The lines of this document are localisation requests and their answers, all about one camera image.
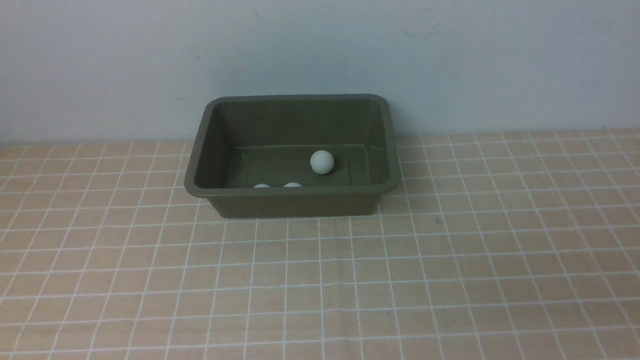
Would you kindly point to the olive green plastic bin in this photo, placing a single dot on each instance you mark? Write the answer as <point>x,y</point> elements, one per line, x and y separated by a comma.
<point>246,140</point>

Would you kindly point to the checkered orange tablecloth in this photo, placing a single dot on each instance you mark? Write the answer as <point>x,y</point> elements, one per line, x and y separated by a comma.
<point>516,246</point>

